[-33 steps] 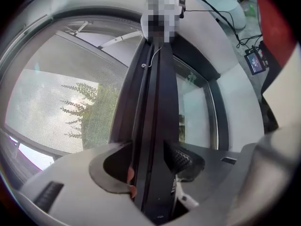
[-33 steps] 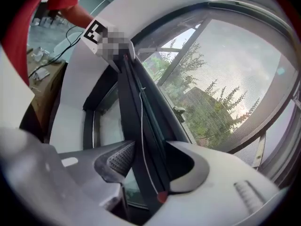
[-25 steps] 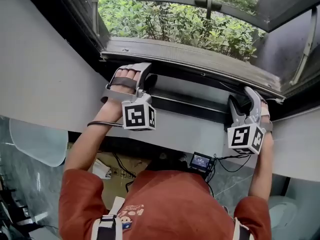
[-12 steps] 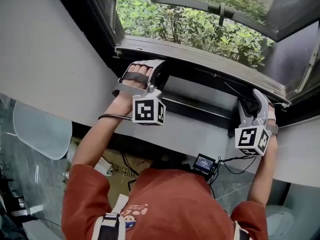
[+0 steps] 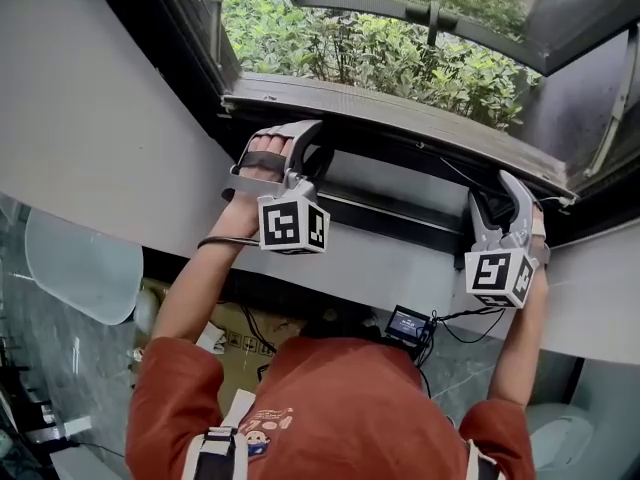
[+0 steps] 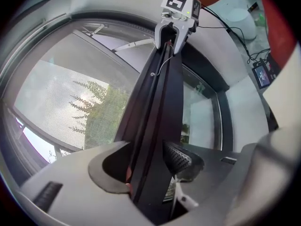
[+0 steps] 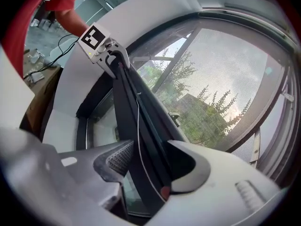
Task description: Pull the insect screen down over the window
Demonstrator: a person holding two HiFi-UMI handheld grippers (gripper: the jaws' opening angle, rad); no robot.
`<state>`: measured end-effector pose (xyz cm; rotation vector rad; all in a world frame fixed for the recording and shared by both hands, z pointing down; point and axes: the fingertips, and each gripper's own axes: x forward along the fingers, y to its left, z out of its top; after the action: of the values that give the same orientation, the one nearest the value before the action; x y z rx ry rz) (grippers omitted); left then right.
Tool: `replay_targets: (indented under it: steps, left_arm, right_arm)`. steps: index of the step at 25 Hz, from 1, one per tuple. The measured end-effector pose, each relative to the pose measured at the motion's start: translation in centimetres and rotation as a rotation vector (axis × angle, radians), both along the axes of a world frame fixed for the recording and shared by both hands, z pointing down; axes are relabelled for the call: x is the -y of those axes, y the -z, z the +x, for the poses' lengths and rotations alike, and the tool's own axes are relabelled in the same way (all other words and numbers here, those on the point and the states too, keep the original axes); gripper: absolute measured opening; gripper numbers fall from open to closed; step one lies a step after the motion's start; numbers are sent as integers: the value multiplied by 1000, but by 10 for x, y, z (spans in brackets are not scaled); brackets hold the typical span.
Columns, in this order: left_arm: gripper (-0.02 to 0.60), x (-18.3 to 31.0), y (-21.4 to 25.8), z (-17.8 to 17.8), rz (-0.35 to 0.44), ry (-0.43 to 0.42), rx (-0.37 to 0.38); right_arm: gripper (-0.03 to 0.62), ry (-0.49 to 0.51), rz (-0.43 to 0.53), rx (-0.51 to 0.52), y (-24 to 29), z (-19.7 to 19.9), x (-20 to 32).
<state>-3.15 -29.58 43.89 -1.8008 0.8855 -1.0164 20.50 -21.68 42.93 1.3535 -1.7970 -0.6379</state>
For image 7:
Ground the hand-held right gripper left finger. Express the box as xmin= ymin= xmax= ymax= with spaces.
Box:
xmin=4 ymin=128 xmax=142 ymax=226

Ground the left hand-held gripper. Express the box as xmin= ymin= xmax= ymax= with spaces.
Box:
xmin=77 ymin=24 xmax=130 ymax=80

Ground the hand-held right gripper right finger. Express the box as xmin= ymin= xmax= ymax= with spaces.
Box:
xmin=145 ymin=139 xmax=286 ymax=226

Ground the dark thin rod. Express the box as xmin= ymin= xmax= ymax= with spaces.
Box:
xmin=112 ymin=24 xmax=296 ymax=218

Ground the person's left forearm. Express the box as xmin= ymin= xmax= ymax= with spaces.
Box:
xmin=55 ymin=8 xmax=91 ymax=36

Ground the grey metal window stay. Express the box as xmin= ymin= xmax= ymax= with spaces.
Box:
xmin=250 ymin=128 xmax=261 ymax=167
xmin=131 ymin=53 xmax=174 ymax=62

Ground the open glass window sash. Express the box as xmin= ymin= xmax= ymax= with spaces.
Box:
xmin=131 ymin=28 xmax=290 ymax=155

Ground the person's right hand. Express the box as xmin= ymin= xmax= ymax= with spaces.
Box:
xmin=161 ymin=186 xmax=171 ymax=201

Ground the small fixed glass pane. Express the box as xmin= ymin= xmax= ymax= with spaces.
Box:
xmin=87 ymin=116 xmax=123 ymax=150

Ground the brown cardboard box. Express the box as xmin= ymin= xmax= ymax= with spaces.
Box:
xmin=20 ymin=67 xmax=62 ymax=136

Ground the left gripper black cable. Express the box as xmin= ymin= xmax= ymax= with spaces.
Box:
xmin=23 ymin=33 xmax=79 ymax=78

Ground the black window handle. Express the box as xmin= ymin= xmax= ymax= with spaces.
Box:
xmin=168 ymin=112 xmax=181 ymax=127

